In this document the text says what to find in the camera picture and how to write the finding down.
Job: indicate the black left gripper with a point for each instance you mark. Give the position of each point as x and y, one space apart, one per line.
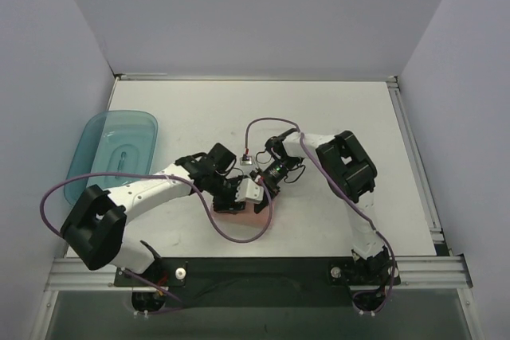
225 200

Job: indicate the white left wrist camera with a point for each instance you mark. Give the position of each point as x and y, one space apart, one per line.
249 191

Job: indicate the silver aluminium right rail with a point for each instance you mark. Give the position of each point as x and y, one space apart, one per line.
418 170

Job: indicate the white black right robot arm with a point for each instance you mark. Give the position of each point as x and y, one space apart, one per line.
350 174

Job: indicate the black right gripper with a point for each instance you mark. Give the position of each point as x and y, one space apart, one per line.
260 179

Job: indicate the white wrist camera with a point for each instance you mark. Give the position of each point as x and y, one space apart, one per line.
246 160
249 191

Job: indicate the pink terry towel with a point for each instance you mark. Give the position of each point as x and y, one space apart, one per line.
243 219

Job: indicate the teal translucent plastic tray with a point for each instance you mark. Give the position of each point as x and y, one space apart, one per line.
113 141

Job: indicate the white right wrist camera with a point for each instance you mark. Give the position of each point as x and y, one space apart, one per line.
246 160

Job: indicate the silver aluminium back rail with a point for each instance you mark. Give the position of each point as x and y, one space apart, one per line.
141 76

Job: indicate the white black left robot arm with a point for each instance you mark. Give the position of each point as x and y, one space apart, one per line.
95 227

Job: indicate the silver aluminium rail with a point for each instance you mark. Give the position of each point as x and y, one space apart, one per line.
414 272
418 170
141 76

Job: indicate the silver aluminium front rail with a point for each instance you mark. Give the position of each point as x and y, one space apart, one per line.
414 272

